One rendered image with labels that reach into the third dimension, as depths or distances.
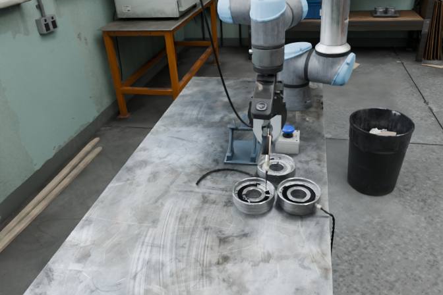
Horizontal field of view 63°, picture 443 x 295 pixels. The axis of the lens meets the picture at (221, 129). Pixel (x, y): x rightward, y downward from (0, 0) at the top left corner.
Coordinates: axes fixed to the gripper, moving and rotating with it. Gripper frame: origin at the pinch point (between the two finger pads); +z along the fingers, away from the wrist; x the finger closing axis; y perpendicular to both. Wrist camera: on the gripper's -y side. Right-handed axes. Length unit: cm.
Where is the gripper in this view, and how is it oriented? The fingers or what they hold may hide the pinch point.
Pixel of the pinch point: (267, 141)
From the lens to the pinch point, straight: 93.2
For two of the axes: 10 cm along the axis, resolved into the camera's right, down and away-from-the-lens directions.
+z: 0.6, 8.7, 4.9
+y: 2.0, -4.9, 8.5
